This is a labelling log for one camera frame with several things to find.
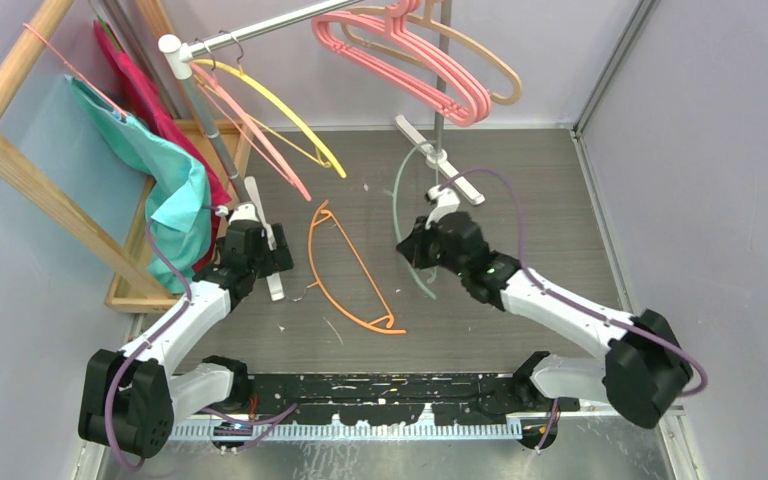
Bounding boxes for wooden drying rack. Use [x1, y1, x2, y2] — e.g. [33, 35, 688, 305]
[0, 0, 255, 314]

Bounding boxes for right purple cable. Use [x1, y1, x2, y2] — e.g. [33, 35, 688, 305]
[433, 167, 710, 452]

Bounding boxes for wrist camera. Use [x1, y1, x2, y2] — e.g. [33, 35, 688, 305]
[425, 185, 460, 230]
[226, 202, 261, 225]

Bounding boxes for white garment rack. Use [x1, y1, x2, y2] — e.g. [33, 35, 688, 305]
[157, 0, 487, 303]

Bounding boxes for teal cloth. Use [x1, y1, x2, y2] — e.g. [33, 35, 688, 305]
[65, 75, 212, 294]

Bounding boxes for thin pink wire hanger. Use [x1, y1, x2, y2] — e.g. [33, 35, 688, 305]
[189, 59, 330, 201]

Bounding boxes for purple cable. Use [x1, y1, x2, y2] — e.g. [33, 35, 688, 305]
[433, 167, 710, 452]
[102, 201, 298, 473]

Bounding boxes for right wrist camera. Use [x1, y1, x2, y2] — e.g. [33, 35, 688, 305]
[425, 185, 460, 230]

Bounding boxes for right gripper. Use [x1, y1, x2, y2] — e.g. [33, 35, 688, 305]
[398, 214, 467, 278]

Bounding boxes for yellow plastic hanger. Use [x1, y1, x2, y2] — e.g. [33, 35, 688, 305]
[190, 58, 348, 186]

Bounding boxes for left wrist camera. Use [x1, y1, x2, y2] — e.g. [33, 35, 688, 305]
[226, 202, 261, 225]

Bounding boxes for pink red cloth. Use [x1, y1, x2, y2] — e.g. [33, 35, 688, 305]
[93, 19, 231, 272]

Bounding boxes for green plastic hanger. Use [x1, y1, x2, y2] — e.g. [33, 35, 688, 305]
[385, 140, 438, 301]

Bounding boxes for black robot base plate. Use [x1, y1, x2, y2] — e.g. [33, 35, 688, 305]
[185, 370, 582, 453]

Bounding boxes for beige plastic hanger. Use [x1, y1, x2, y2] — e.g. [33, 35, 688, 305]
[341, 0, 524, 106]

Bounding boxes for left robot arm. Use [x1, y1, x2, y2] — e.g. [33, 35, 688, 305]
[77, 215, 280, 459]

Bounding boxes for pink plastic hanger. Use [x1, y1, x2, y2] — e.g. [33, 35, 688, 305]
[384, 1, 491, 127]
[330, 0, 488, 127]
[311, 0, 478, 128]

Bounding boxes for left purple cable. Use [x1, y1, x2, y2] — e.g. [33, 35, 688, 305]
[102, 201, 298, 473]

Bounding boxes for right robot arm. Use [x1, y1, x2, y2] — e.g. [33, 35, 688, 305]
[396, 211, 709, 428]

